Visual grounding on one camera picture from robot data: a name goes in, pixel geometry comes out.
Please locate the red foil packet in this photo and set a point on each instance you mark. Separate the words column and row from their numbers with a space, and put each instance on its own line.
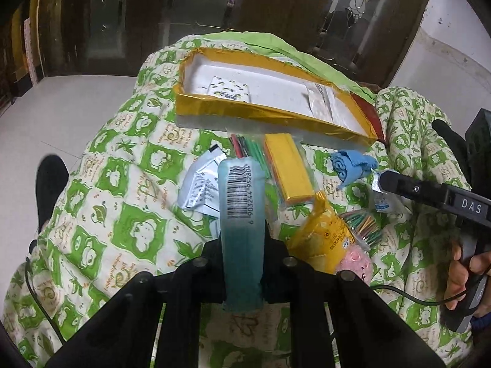
column 370, row 117

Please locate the yellow snack packet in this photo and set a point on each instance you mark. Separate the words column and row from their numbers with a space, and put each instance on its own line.
column 326, row 241

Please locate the gold foil box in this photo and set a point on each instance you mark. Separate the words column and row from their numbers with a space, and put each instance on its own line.
column 214, row 105

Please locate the clear plastic bag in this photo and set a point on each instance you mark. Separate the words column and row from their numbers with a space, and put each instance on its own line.
column 322, row 101

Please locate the person's right hand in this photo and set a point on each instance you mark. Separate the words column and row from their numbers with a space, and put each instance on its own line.
column 458, row 276

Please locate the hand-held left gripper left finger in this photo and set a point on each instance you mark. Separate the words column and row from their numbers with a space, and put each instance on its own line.
column 209, row 272

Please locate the blue cloth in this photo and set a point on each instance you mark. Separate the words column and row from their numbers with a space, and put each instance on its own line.
column 351, row 166

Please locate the red green sticks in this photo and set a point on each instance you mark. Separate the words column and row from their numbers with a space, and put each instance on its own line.
column 253, row 147

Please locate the gold display cabinet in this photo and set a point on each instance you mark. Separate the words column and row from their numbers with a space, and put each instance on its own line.
column 32, row 27

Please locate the wooden glass-panel door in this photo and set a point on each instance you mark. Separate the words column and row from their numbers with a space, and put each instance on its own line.
column 145, row 7

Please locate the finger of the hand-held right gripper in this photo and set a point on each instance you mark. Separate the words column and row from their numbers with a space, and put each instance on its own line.
column 414, row 188

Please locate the multicoloured sticks bundle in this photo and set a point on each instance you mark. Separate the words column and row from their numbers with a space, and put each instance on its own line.
column 364, row 224

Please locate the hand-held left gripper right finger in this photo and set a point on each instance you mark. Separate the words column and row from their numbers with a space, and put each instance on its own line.
column 276, row 276

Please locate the pink plush toy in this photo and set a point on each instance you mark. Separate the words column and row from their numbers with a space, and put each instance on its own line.
column 356, row 264

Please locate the white silver sachet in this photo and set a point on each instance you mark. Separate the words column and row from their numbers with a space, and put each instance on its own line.
column 199, row 188

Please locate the green printed blanket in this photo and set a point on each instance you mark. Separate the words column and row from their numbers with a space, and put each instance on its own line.
column 126, row 218

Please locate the small white blue sachet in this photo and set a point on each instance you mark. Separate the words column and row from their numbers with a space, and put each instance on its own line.
column 383, row 201

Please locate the black rounded object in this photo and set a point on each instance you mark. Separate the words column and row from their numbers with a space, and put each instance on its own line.
column 50, row 188
column 450, row 142

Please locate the teal barcode packet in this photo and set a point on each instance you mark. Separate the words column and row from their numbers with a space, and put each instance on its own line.
column 241, row 245

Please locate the white green-dotted packet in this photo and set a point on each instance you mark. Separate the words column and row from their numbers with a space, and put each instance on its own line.
column 230, row 89

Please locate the yellow bar pack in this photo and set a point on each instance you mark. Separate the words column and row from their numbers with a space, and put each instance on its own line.
column 287, row 168

